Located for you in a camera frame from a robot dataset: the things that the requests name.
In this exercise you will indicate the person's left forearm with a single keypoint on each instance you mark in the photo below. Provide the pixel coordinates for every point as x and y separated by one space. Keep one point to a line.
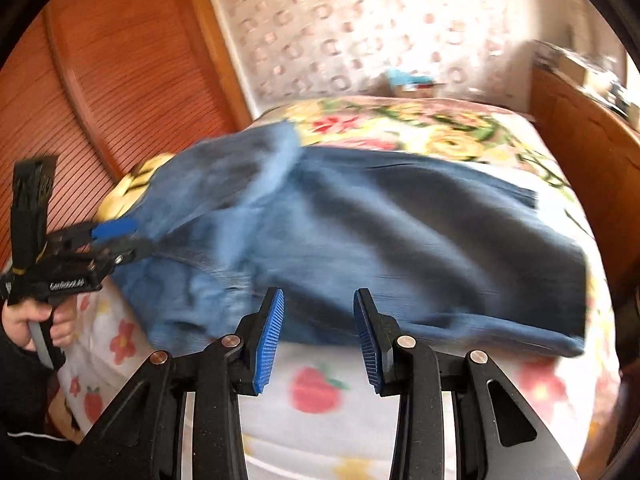
25 400

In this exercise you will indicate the circle patterned curtain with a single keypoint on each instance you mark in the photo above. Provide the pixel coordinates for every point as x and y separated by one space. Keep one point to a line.
375 20

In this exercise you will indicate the wooden louvered wardrobe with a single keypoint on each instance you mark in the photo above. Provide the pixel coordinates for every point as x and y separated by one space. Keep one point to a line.
125 60

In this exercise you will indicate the person's left hand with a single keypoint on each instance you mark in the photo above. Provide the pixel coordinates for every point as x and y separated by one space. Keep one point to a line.
15 322

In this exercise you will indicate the floral blanket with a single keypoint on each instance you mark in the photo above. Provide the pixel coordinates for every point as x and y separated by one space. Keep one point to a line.
400 125

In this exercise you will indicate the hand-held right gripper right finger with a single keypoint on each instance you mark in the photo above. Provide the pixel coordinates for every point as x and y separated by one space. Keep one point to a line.
369 345

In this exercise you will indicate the blue denim pants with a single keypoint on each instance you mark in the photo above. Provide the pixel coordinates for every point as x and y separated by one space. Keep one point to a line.
400 240

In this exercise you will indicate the yellow plush toy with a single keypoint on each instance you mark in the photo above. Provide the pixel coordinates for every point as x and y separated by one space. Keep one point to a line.
125 192

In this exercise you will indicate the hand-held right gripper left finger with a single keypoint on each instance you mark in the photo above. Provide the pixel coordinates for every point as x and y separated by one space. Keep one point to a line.
267 345

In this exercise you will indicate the fruit print bed sheet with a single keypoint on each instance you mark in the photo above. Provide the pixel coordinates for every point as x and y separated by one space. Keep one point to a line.
320 425

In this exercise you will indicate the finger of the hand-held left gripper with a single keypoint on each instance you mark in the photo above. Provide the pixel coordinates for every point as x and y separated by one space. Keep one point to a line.
127 251
115 229

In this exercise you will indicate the wooden cabinet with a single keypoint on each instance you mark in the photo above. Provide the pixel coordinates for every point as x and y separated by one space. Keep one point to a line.
590 160

